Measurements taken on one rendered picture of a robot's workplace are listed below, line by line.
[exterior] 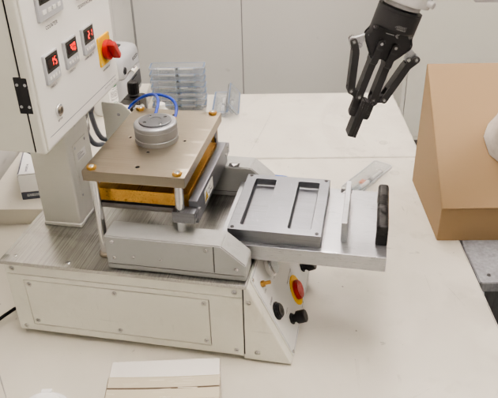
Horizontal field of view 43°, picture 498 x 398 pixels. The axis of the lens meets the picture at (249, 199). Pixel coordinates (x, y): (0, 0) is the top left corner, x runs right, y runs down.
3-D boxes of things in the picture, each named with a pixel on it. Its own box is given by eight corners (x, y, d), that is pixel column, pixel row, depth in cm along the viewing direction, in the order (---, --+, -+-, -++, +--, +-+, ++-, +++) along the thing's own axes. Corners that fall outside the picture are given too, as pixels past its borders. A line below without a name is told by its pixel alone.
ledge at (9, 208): (-17, 224, 160) (-21, 209, 158) (69, 95, 232) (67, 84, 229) (102, 223, 159) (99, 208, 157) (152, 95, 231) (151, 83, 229)
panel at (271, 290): (292, 356, 119) (249, 280, 111) (310, 260, 144) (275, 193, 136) (303, 354, 118) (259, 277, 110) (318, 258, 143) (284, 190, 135)
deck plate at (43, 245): (-1, 264, 117) (-2, 259, 117) (77, 172, 146) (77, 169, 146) (246, 290, 109) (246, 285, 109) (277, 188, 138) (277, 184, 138)
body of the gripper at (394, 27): (382, 4, 102) (360, 58, 106) (431, 18, 103) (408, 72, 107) (373, -6, 108) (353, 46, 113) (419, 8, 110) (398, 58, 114)
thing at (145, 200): (99, 206, 115) (91, 159, 110) (139, 151, 133) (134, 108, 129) (191, 214, 112) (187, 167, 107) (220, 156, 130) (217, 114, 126)
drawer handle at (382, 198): (375, 245, 111) (376, 226, 109) (376, 200, 124) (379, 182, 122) (386, 245, 111) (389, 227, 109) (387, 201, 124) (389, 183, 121)
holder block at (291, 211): (227, 239, 114) (227, 227, 112) (248, 184, 130) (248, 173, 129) (320, 248, 111) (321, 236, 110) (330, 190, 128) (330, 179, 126)
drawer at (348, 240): (217, 259, 115) (215, 223, 111) (241, 197, 134) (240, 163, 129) (384, 275, 110) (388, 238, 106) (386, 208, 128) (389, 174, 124)
